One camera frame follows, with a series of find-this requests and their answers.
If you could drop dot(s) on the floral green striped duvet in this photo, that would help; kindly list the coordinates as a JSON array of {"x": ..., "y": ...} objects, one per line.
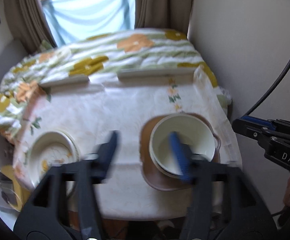
[{"x": 144, "y": 48}]

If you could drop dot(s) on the cartoon printed plate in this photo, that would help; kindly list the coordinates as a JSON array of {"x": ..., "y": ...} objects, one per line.
[{"x": 49, "y": 149}]

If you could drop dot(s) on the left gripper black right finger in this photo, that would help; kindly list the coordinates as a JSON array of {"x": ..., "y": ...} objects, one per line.
[{"x": 244, "y": 213}]

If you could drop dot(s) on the cream round bowl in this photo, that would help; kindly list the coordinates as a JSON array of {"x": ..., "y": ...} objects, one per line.
[{"x": 192, "y": 131}]

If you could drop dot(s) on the brown right curtain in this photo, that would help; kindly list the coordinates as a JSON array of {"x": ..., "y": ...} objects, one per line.
[{"x": 163, "y": 14}]

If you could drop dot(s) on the brown curtain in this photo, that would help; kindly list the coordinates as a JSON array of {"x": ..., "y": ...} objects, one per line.
[
  {"x": 163, "y": 14},
  {"x": 27, "y": 23}
]

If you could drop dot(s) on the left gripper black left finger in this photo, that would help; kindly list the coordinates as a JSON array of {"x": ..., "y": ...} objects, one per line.
[{"x": 64, "y": 204}]

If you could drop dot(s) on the grey tray edge left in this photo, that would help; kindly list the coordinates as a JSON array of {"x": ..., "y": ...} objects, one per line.
[{"x": 68, "y": 81}]

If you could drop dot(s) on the floral white tablecloth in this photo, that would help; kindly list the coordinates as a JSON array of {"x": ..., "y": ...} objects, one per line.
[{"x": 89, "y": 111}]

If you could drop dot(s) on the light blue cloth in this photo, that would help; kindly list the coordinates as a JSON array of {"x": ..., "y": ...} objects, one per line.
[{"x": 74, "y": 20}]

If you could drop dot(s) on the brown left curtain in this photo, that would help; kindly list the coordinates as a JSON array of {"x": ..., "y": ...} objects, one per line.
[{"x": 27, "y": 23}]

